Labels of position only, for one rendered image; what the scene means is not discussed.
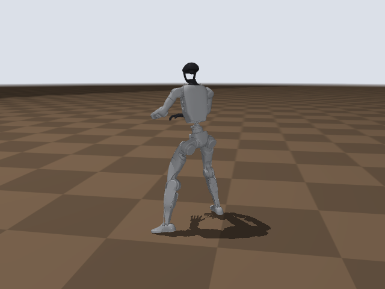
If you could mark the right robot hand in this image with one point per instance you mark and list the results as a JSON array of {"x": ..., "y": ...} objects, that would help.
[{"x": 177, "y": 115}]

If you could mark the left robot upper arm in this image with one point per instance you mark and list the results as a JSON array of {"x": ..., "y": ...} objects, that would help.
[{"x": 175, "y": 93}]

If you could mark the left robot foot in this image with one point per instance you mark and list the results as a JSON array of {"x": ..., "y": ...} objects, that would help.
[{"x": 161, "y": 228}]

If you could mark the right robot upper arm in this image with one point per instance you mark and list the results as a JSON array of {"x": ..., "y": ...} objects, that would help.
[{"x": 210, "y": 96}]

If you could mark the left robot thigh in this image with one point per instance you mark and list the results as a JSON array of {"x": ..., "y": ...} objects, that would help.
[{"x": 178, "y": 160}]

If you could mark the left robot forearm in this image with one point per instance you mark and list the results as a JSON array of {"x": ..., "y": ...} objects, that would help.
[{"x": 155, "y": 114}]

